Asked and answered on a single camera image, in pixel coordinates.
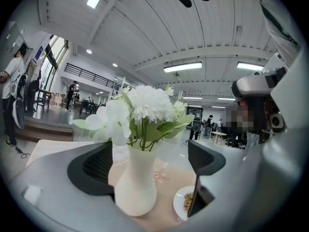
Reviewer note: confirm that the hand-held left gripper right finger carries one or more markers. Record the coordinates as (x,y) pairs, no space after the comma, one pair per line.
(205,161)

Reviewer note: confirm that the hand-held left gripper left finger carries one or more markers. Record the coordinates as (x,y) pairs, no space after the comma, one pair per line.
(60,178)

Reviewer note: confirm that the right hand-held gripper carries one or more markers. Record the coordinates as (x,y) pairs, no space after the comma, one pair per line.
(256,115)

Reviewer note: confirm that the white ceramic vase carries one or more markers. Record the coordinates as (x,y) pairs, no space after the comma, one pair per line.
(136,185)

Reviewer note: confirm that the white artificial flowers bunch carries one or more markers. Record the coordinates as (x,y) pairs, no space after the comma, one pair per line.
(147,103)

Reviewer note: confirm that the round light wood table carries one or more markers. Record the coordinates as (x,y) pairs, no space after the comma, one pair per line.
(219,134)

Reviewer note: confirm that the table with checked tablecloth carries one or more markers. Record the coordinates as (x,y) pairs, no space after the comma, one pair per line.
(60,146)

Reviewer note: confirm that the beige embroidered table runner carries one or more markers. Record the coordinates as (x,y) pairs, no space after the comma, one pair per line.
(166,168)

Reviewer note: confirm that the pile of dried grains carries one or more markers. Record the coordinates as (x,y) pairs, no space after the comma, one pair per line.
(188,199)

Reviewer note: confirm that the white round plate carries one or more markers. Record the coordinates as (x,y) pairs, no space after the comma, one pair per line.
(178,202)

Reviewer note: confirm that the dark wooden step platform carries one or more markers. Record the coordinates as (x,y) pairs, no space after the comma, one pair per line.
(48,129)

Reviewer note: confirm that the person's grey printed shirt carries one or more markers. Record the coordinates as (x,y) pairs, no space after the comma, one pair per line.
(277,25)

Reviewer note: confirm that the white cube shelf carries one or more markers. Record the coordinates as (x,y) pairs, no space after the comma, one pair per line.
(59,98)

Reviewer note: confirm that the black table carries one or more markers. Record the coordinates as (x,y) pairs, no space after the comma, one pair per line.
(88,103)

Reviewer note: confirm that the black mezzanine railing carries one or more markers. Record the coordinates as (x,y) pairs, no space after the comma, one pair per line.
(91,77)

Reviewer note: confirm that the grey metal lockers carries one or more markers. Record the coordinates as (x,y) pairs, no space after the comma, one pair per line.
(12,37)

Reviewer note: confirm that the blue wall sign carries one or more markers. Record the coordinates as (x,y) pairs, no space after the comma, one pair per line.
(39,52)

